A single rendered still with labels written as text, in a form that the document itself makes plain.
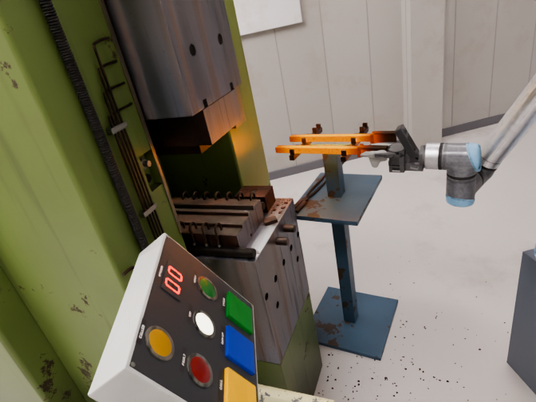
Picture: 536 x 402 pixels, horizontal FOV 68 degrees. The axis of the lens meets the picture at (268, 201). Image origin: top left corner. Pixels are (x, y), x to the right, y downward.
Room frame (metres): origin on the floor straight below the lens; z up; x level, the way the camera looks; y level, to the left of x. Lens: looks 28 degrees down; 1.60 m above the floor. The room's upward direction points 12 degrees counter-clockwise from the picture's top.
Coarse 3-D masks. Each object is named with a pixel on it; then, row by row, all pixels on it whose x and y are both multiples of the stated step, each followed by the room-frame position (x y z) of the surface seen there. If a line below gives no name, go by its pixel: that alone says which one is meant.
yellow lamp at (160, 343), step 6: (156, 330) 0.47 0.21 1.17; (150, 336) 0.45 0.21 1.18; (156, 336) 0.45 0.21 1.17; (162, 336) 0.46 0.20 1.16; (150, 342) 0.44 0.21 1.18; (156, 342) 0.44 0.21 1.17; (162, 342) 0.45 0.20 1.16; (168, 342) 0.46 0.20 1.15; (156, 348) 0.43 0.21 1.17; (162, 348) 0.44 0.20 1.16; (168, 348) 0.45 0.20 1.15; (162, 354) 0.43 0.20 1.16; (168, 354) 0.44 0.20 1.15
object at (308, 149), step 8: (360, 144) 1.34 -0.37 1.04; (280, 152) 1.49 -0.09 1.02; (288, 152) 1.47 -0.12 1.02; (296, 152) 1.45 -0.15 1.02; (304, 152) 1.43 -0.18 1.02; (312, 152) 1.42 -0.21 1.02; (320, 152) 1.40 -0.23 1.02; (328, 152) 1.38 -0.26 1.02; (336, 152) 1.36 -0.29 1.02; (352, 152) 1.33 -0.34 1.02; (360, 152) 1.30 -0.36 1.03
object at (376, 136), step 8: (296, 136) 1.58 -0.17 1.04; (304, 136) 1.56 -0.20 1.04; (312, 136) 1.54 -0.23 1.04; (320, 136) 1.52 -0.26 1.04; (328, 136) 1.50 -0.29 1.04; (336, 136) 1.48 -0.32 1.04; (344, 136) 1.47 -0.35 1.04; (352, 136) 1.45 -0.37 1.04; (360, 136) 1.43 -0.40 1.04; (368, 136) 1.41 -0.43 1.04; (376, 136) 1.41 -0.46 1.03; (384, 136) 1.39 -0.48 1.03; (392, 136) 1.38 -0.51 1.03
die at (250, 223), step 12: (192, 204) 1.23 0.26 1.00; (204, 204) 1.21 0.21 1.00; (216, 204) 1.19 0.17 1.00; (228, 204) 1.17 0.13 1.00; (240, 204) 1.16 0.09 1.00; (252, 204) 1.14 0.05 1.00; (180, 216) 1.18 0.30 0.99; (192, 216) 1.16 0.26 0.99; (204, 216) 1.14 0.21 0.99; (216, 216) 1.13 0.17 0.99; (228, 216) 1.11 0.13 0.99; (240, 216) 1.09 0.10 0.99; (252, 216) 1.11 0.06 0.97; (192, 228) 1.10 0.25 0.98; (204, 228) 1.08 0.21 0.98; (228, 228) 1.05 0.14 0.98; (240, 228) 1.04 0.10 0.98; (252, 228) 1.09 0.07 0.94; (216, 240) 1.03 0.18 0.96; (228, 240) 1.01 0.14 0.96; (240, 240) 1.01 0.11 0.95
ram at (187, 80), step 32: (128, 0) 0.99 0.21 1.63; (160, 0) 0.96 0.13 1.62; (192, 0) 1.07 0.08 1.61; (128, 32) 1.00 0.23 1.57; (160, 32) 0.97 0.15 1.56; (192, 32) 1.04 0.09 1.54; (224, 32) 1.19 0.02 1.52; (128, 64) 1.02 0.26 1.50; (160, 64) 0.98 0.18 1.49; (192, 64) 1.01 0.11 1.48; (224, 64) 1.15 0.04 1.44; (160, 96) 0.99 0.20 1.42; (192, 96) 0.98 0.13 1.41
